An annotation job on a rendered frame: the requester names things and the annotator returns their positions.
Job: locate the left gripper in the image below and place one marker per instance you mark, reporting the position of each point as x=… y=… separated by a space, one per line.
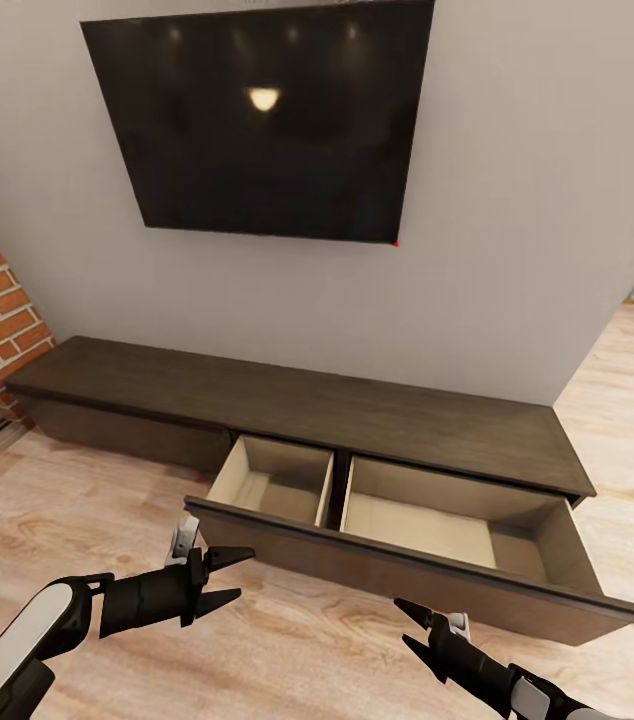
x=177 y=591

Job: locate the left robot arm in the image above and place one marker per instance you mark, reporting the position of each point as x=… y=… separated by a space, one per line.
x=57 y=619

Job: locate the wall mounted tv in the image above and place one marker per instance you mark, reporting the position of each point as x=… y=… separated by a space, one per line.
x=289 y=122

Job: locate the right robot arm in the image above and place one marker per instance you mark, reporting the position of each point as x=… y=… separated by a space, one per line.
x=505 y=689

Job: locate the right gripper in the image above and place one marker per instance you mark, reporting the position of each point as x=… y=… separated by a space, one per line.
x=448 y=655

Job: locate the cabinet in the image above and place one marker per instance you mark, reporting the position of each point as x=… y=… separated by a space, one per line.
x=456 y=502

